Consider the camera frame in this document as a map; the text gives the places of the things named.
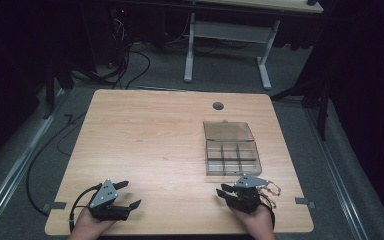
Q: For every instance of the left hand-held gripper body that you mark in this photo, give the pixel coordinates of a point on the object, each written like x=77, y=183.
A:
x=104, y=196

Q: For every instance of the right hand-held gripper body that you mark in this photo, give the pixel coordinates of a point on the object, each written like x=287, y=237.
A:
x=246, y=193

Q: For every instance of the person's right hand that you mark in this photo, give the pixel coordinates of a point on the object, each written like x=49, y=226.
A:
x=258, y=223

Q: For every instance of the person's left hand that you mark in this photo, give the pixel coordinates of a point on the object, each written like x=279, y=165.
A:
x=88, y=225

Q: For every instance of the clear plastic compartment box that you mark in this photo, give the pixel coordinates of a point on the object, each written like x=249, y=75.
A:
x=231, y=150

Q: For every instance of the grey tape strip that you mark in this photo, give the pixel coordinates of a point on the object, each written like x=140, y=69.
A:
x=56, y=205
x=304, y=201

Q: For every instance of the grey round table grommet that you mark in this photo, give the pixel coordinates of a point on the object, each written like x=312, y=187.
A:
x=218, y=106

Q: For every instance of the black metal stand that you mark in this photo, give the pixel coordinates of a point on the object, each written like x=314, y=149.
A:
x=323, y=103
x=50, y=90

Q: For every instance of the dark computer tower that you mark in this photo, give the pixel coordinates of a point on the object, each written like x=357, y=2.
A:
x=103, y=33

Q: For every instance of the grey metal floor rail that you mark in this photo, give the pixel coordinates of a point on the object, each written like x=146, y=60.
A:
x=20, y=163
x=336, y=173

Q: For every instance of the white metal frame desk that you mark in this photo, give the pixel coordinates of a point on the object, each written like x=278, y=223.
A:
x=228, y=31

